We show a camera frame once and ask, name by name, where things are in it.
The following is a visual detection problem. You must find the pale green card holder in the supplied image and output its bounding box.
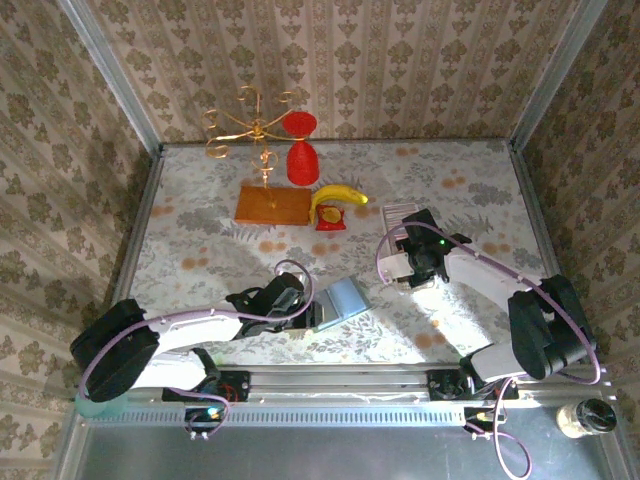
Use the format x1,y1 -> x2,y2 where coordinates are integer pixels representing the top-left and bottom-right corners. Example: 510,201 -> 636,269
313,274 -> 372,334

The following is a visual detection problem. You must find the white tray of striped cards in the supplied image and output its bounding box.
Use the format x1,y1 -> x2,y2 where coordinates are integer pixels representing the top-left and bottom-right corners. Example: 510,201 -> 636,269
382,202 -> 421,256

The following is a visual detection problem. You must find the floral patterned tablecloth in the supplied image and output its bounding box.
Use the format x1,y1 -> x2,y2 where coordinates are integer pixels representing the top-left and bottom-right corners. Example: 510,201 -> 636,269
112,139 -> 576,366

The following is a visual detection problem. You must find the red snack bag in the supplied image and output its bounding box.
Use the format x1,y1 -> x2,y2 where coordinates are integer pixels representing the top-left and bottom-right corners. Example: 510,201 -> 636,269
314,203 -> 348,232

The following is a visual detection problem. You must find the yellow banana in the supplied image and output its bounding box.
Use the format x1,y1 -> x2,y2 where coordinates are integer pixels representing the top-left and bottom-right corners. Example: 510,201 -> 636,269
309,184 -> 369,225

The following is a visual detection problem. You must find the red hourglass goblet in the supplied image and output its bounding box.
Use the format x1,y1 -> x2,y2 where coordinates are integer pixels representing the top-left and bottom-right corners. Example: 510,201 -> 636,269
281,110 -> 320,186

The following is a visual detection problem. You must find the teal plastic cup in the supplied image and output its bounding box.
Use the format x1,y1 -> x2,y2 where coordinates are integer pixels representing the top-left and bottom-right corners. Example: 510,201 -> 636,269
74,394 -> 129,420

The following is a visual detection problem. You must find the glass jar black lid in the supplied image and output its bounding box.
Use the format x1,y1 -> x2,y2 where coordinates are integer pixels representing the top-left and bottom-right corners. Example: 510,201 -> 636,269
557,398 -> 617,440

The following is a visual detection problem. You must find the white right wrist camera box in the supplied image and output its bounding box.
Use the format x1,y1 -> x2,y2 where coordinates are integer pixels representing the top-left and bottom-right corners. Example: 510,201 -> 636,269
377,249 -> 414,286

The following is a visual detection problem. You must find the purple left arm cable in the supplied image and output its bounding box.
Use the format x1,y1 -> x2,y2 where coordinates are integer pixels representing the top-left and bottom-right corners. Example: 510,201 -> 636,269
79,259 -> 315,444

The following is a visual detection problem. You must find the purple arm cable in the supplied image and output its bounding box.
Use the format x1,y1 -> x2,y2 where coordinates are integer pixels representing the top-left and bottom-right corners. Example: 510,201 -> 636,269
79,259 -> 315,444
375,221 -> 601,480

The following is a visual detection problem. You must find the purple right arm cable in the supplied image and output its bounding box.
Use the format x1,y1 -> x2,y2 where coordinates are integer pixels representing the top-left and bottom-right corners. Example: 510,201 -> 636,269
375,221 -> 601,480

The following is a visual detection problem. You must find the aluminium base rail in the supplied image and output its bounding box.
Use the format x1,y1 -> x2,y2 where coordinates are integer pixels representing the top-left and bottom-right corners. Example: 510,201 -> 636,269
74,363 -> 614,404

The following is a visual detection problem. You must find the slotted grey cable duct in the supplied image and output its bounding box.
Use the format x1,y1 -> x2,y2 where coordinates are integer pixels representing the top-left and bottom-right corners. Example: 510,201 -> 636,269
82,402 -> 469,426

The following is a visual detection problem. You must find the gold wire stand wooden base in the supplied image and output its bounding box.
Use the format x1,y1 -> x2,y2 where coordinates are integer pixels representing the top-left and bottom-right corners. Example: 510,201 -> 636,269
201,84 -> 314,227

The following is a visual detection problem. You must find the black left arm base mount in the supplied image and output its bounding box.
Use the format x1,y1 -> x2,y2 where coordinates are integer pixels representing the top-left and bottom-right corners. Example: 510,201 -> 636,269
162,369 -> 250,404

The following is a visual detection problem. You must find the aluminium table side rail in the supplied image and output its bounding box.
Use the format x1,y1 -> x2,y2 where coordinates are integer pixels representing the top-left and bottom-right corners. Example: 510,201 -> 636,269
112,147 -> 166,306
507,142 -> 566,286

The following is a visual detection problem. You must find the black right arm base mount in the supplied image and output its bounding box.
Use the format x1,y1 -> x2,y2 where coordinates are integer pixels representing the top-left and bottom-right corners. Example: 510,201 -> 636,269
427,369 -> 519,401

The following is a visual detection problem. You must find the aluminium frame post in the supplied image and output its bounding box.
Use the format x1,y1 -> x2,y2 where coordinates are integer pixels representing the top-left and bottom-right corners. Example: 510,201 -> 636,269
509,0 -> 609,151
57,0 -> 165,157

